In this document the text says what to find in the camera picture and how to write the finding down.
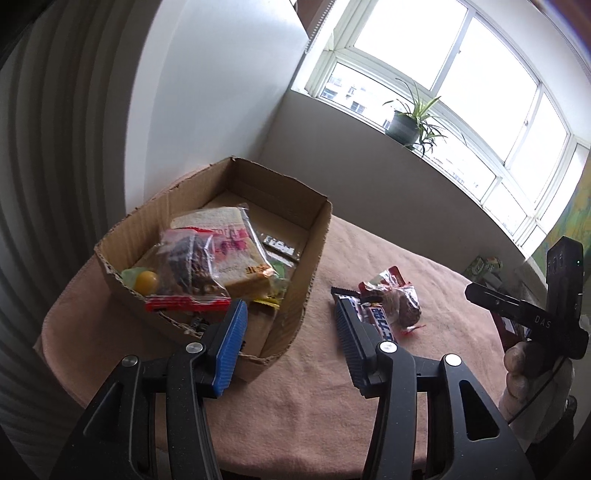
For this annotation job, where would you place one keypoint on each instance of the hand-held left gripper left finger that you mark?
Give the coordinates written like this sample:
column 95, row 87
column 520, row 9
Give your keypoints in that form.
column 231, row 337

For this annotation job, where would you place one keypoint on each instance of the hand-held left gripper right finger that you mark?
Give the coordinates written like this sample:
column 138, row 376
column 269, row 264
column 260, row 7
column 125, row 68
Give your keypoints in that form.
column 351, row 332

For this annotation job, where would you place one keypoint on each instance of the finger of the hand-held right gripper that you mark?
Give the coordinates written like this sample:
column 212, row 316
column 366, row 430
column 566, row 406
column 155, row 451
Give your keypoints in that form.
column 508, row 307

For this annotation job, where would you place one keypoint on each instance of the dark blue chocolate bar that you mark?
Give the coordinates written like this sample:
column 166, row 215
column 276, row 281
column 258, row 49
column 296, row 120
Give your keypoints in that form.
column 378, row 323

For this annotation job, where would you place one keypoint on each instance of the red and white snack bag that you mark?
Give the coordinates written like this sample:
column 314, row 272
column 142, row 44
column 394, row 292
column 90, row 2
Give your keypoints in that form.
column 401, row 300

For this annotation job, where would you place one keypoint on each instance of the clear bag of dark snacks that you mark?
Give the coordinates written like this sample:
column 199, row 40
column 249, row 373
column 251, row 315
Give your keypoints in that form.
column 184, row 263

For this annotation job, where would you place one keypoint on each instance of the sandwich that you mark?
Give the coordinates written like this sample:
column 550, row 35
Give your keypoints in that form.
column 231, row 240

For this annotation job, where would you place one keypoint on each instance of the green and yellow egg candy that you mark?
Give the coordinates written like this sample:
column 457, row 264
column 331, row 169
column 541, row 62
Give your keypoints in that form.
column 148, row 279

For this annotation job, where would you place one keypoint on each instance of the brown chocolate bar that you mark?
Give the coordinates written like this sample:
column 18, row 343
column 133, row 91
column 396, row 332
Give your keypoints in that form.
column 279, row 247

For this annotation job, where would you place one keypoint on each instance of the brown cardboard box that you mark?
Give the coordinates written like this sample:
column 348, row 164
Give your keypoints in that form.
column 286, row 194

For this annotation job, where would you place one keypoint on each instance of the person's right hand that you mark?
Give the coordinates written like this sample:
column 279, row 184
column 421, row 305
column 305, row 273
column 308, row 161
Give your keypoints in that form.
column 519, row 369

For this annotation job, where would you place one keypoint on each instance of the green carton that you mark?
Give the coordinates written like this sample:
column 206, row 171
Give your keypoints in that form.
column 482, row 270

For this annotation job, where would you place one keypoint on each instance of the pink blanket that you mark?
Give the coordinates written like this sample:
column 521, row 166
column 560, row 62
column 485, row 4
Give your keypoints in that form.
column 300, row 406

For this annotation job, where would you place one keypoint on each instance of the potted green plant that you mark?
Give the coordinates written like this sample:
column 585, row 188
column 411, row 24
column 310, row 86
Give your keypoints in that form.
column 404, row 129

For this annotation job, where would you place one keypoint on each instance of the white cabinet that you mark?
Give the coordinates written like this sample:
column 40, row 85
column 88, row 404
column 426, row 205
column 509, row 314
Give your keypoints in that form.
column 207, row 92

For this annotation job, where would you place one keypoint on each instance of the white ribbed panel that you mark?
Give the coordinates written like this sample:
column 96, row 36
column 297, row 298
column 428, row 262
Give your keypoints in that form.
column 55, row 161

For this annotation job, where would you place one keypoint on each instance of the white framed window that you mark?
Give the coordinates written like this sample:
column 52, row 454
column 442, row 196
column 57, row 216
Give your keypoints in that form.
column 401, row 41

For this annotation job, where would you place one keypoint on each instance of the brown wooden board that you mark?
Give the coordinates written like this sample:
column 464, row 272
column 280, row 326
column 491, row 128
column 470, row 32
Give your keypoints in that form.
column 314, row 14

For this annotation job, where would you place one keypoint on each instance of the yellow and green wall map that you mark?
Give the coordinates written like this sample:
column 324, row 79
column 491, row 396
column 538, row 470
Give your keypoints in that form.
column 572, row 221

